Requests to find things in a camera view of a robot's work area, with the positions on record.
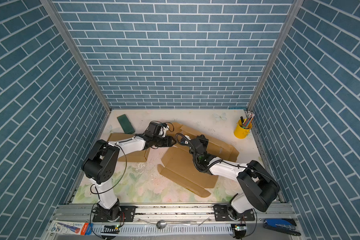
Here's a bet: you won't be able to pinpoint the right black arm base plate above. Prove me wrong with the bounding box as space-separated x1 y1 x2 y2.
213 204 255 222

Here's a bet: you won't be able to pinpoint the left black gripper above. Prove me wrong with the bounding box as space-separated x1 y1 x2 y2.
151 134 177 147

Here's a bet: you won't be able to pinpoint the green rectangular sponge block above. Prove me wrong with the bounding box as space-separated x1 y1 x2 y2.
117 114 135 134

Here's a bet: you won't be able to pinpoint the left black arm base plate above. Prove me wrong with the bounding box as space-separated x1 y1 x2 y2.
92 205 137 223

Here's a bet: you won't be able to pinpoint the white slotted cable duct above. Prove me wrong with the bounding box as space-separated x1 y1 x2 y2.
92 224 233 237

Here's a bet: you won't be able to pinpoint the yellow pen cup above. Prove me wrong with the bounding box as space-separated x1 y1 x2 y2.
234 120 252 139

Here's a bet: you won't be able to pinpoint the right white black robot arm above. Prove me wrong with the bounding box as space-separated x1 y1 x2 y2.
181 135 280 220

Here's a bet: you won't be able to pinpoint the blue black pliers tool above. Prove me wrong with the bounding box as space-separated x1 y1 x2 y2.
263 219 301 236

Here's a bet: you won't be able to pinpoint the pens in cup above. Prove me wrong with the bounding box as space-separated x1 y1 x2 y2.
240 112 255 129

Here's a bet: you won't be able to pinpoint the cardboard box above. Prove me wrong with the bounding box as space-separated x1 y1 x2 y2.
158 134 239 198
108 133 150 163

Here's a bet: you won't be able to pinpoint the metal spoon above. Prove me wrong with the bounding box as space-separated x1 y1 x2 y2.
138 219 209 230

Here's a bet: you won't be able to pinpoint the white blue product package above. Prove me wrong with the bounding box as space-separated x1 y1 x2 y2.
47 221 93 236

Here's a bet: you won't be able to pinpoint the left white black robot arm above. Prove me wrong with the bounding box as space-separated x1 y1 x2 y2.
82 121 176 222

